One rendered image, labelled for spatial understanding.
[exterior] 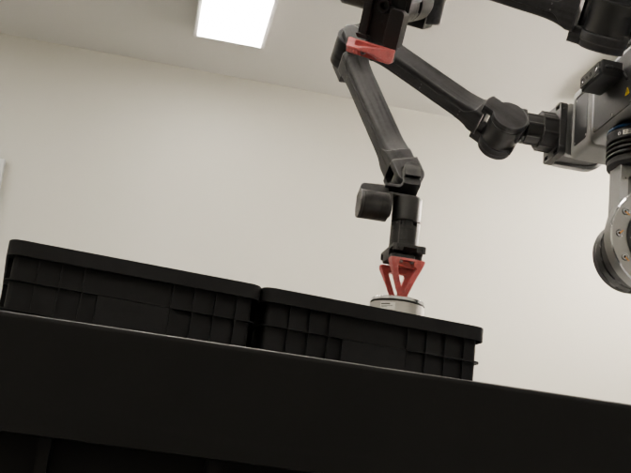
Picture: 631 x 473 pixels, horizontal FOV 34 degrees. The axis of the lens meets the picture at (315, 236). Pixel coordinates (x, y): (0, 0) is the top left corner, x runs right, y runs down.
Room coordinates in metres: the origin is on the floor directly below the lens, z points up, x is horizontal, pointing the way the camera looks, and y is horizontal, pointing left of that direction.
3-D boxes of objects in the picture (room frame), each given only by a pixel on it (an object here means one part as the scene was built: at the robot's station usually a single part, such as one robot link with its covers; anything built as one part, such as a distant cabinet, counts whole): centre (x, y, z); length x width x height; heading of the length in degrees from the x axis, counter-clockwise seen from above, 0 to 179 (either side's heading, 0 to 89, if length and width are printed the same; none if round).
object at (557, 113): (2.05, -0.46, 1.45); 0.09 x 0.08 x 0.12; 8
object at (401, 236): (1.90, -0.17, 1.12); 0.10 x 0.07 x 0.07; 9
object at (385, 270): (1.91, -0.17, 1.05); 0.07 x 0.07 x 0.09; 9
